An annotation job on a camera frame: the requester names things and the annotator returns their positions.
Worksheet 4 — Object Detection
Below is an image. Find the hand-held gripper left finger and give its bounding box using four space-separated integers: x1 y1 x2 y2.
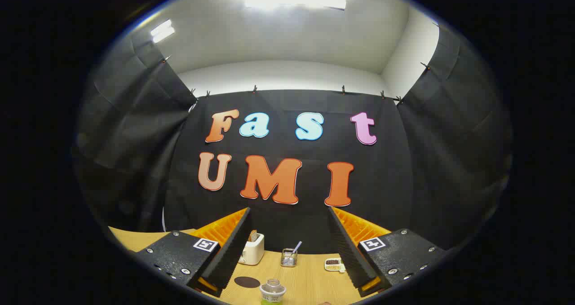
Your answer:
135 207 252 298

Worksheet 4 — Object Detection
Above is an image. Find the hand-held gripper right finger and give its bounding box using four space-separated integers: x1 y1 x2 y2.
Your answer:
327 206 447 298

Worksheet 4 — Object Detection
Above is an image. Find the dark brown round coaster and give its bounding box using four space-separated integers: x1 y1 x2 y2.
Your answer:
234 276 261 289

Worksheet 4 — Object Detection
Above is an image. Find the clear juice bottle white label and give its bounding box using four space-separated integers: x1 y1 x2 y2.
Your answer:
260 279 287 305

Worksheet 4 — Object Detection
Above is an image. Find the cream toaster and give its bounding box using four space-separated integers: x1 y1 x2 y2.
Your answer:
238 233 265 266

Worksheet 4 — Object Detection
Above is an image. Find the wooden table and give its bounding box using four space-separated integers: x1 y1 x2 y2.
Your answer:
109 226 392 305

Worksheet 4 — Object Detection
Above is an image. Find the small ceiling light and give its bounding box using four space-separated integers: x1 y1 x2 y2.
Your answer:
150 19 176 44

